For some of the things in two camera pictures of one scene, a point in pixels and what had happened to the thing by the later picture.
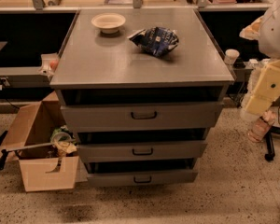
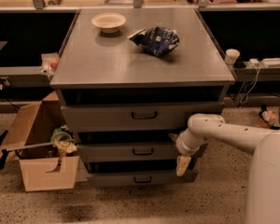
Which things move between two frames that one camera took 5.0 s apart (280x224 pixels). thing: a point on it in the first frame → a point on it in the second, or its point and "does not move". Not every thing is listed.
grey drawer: x=140 y=150 does not move
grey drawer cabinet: x=140 y=89 does not move
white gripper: x=275 y=32 → x=183 y=147
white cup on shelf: x=231 y=56 does not move
